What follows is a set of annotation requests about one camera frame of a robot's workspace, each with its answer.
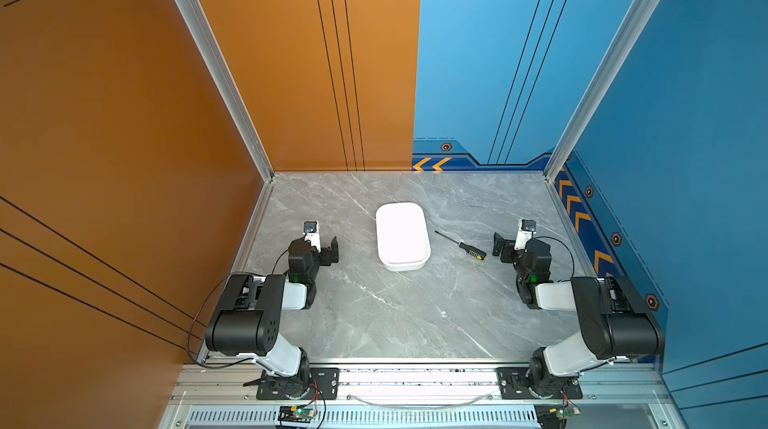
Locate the black yellow screwdriver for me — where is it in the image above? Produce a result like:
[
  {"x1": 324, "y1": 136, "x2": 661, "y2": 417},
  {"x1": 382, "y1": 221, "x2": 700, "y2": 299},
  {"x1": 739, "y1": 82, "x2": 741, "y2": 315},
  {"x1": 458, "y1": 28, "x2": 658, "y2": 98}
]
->
[{"x1": 435, "y1": 230, "x2": 487, "y2": 260}]

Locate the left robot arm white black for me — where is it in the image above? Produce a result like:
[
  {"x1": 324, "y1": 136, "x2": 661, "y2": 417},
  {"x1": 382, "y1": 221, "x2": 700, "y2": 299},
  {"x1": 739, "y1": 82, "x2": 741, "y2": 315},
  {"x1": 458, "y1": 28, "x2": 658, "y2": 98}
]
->
[{"x1": 205, "y1": 235, "x2": 340, "y2": 400}]

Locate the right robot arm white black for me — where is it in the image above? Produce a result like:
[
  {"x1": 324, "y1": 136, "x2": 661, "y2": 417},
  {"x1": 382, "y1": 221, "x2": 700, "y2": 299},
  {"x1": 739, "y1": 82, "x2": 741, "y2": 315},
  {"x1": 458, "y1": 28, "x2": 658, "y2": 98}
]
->
[{"x1": 492, "y1": 230, "x2": 664, "y2": 399}]

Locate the white plastic bin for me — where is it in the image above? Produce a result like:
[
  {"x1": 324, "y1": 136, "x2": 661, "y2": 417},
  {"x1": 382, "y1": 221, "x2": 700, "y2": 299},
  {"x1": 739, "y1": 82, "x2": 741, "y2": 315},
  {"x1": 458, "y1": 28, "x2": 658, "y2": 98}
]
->
[{"x1": 375, "y1": 202, "x2": 431, "y2": 272}]

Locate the right green circuit board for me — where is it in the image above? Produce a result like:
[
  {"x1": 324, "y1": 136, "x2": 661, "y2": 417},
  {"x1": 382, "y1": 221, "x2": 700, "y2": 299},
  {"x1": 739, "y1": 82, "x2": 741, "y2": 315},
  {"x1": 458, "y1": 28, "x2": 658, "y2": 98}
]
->
[{"x1": 535, "y1": 406, "x2": 582, "y2": 429}]

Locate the green circuit board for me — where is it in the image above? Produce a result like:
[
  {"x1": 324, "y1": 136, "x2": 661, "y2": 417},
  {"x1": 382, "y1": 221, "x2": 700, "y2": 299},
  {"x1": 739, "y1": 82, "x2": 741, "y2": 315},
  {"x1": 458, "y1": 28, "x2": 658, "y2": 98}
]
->
[
  {"x1": 535, "y1": 406, "x2": 582, "y2": 429},
  {"x1": 277, "y1": 406, "x2": 318, "y2": 428}
]

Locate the left green circuit board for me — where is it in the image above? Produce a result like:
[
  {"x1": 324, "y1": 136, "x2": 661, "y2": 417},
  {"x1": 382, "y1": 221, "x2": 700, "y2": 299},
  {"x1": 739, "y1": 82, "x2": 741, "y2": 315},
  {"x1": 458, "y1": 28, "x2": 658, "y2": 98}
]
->
[{"x1": 277, "y1": 406, "x2": 318, "y2": 428}]

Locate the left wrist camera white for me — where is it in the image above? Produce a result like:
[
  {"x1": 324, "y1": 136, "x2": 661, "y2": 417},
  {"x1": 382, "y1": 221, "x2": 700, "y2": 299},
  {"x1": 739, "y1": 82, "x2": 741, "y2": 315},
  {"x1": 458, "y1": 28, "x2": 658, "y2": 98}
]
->
[{"x1": 303, "y1": 221, "x2": 321, "y2": 251}]

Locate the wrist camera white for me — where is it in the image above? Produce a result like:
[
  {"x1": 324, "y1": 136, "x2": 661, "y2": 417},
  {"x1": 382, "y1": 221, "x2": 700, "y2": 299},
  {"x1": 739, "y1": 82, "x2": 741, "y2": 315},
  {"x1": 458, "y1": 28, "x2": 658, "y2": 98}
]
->
[
  {"x1": 303, "y1": 221, "x2": 321, "y2": 251},
  {"x1": 514, "y1": 219, "x2": 536, "y2": 251}
]

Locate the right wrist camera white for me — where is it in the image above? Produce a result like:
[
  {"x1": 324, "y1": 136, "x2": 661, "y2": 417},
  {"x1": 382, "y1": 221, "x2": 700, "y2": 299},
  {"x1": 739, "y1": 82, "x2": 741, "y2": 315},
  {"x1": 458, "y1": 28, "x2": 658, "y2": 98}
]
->
[{"x1": 514, "y1": 219, "x2": 536, "y2": 251}]

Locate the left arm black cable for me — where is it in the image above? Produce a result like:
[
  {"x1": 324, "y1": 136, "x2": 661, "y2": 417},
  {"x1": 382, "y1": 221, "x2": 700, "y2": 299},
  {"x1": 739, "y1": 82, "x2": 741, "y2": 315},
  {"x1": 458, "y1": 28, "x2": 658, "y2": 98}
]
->
[{"x1": 185, "y1": 275, "x2": 259, "y2": 370}]

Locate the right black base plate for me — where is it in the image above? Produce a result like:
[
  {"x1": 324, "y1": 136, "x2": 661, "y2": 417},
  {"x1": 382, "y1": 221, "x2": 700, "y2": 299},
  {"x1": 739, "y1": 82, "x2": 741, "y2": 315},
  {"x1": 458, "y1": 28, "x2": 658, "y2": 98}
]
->
[{"x1": 496, "y1": 367, "x2": 583, "y2": 400}]

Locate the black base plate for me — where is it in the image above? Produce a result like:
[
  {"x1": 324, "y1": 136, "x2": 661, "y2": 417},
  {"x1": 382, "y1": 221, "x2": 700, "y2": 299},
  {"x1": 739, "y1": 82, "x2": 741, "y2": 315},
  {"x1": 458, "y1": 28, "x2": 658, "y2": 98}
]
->
[
  {"x1": 496, "y1": 367, "x2": 583, "y2": 400},
  {"x1": 256, "y1": 366, "x2": 340, "y2": 401}
]

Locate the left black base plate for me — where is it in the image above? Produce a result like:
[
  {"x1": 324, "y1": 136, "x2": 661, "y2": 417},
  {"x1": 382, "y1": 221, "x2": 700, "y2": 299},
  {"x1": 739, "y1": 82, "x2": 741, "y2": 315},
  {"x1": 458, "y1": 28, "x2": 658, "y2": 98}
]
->
[{"x1": 256, "y1": 366, "x2": 340, "y2": 401}]

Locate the aluminium front frame rail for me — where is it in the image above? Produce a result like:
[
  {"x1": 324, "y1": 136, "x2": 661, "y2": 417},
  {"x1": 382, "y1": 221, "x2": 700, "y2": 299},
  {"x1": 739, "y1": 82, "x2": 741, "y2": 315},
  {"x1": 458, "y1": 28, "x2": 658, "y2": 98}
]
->
[{"x1": 159, "y1": 359, "x2": 686, "y2": 428}]

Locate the right aluminium corner post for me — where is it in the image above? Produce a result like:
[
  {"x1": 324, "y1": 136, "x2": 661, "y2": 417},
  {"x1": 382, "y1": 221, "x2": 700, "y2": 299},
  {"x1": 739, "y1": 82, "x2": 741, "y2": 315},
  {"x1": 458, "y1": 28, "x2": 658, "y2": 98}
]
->
[{"x1": 543, "y1": 0, "x2": 661, "y2": 183}]

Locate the aluminium corner post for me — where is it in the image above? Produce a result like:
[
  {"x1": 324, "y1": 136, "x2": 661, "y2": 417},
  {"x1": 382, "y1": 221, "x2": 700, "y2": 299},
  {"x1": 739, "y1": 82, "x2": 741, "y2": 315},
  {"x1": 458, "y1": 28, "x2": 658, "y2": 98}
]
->
[
  {"x1": 174, "y1": 0, "x2": 275, "y2": 183},
  {"x1": 543, "y1": 0, "x2": 661, "y2": 183}
]

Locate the left aluminium corner post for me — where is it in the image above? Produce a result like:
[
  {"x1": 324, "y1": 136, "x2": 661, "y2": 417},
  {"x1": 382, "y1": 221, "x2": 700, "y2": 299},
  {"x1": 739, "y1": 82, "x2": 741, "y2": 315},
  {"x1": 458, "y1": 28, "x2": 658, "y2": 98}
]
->
[{"x1": 174, "y1": 0, "x2": 275, "y2": 183}]

